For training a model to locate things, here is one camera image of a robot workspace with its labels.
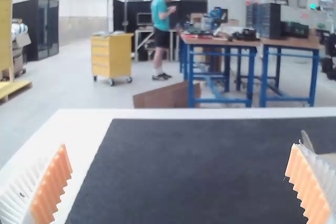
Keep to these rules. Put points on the person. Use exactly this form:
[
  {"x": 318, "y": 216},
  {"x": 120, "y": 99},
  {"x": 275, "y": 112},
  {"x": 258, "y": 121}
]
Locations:
[{"x": 160, "y": 19}]

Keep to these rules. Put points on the brown cardboard sheet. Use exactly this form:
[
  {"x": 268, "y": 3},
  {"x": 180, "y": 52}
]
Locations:
[{"x": 162, "y": 98}]

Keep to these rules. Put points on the black mat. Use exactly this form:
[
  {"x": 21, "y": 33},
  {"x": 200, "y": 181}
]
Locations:
[{"x": 183, "y": 169}]

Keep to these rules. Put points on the black cabinet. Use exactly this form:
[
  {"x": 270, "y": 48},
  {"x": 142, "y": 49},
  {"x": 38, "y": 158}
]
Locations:
[{"x": 34, "y": 30}]

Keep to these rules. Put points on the wooden pallet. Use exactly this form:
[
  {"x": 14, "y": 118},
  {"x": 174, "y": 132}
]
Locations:
[{"x": 13, "y": 87}]

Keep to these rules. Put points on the yellow wooden crate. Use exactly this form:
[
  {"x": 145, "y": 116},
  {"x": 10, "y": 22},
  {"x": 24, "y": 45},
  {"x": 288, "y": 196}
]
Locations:
[{"x": 5, "y": 37}]

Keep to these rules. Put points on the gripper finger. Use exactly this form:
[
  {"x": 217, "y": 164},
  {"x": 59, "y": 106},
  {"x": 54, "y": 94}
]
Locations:
[
  {"x": 315, "y": 190},
  {"x": 23, "y": 197}
]

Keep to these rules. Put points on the blue workbench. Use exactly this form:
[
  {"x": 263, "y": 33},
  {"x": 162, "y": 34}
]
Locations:
[
  {"x": 194, "y": 58},
  {"x": 265, "y": 77}
]

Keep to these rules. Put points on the yellow tool cart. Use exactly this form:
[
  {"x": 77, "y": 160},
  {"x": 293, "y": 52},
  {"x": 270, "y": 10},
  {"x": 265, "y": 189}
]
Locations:
[{"x": 110, "y": 53}]

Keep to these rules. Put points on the black drawer organiser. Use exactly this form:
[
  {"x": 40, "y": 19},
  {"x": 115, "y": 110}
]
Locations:
[{"x": 265, "y": 20}]

